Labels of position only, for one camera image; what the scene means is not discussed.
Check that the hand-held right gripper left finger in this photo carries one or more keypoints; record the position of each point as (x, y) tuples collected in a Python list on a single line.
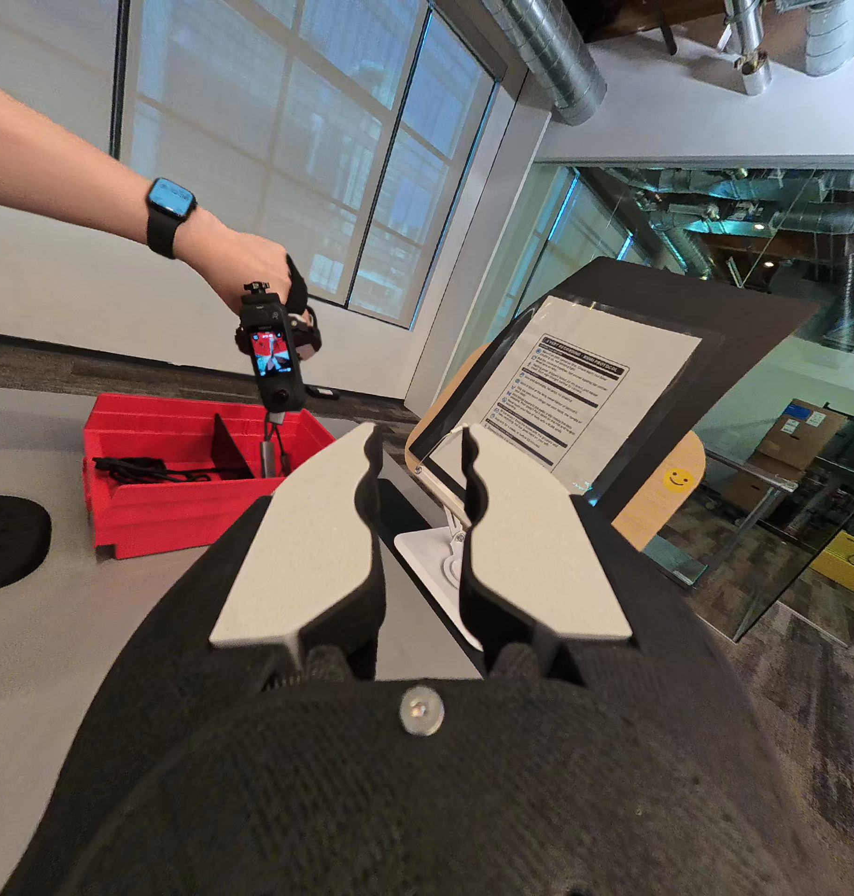
[(301, 553)]

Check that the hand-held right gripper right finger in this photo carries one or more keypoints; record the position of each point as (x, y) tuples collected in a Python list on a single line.
[(546, 560)]

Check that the red plastic bin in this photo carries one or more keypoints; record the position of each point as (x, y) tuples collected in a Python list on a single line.
[(189, 511)]

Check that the person's left forearm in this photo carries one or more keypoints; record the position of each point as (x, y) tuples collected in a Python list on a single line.
[(63, 161)]

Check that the person's left hand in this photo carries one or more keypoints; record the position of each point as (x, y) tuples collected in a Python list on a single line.
[(245, 255)]

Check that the small black device box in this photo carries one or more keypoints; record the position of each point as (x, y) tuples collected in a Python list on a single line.
[(323, 393)]

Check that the black bin divider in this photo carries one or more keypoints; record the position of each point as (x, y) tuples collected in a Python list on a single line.
[(231, 455)]

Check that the white folding stand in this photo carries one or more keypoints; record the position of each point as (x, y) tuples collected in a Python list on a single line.
[(427, 553)]

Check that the yellow smiley sticker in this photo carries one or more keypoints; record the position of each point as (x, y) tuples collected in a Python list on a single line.
[(679, 479)]

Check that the instruction sheet in plastic sleeve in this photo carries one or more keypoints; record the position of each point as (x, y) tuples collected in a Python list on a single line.
[(609, 364)]

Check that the black smartwatch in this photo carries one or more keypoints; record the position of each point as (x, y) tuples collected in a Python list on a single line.
[(169, 196)]

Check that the large framed window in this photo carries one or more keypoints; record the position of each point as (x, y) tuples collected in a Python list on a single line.
[(259, 140)]

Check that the cardboard box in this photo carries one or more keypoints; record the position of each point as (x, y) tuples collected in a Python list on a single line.
[(801, 434)]

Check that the yellow box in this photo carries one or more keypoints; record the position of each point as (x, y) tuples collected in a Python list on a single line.
[(843, 560)]

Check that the black backing board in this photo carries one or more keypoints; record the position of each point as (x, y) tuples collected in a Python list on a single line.
[(749, 336)]

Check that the silver ventilation duct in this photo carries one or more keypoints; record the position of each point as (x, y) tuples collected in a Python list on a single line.
[(553, 56), (836, 35)]

